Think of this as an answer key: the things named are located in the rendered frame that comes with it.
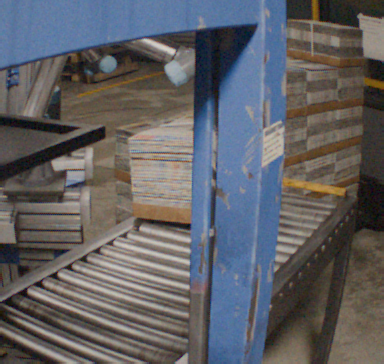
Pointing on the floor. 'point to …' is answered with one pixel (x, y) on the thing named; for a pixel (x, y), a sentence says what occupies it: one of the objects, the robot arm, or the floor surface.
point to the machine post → (237, 182)
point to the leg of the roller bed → (333, 302)
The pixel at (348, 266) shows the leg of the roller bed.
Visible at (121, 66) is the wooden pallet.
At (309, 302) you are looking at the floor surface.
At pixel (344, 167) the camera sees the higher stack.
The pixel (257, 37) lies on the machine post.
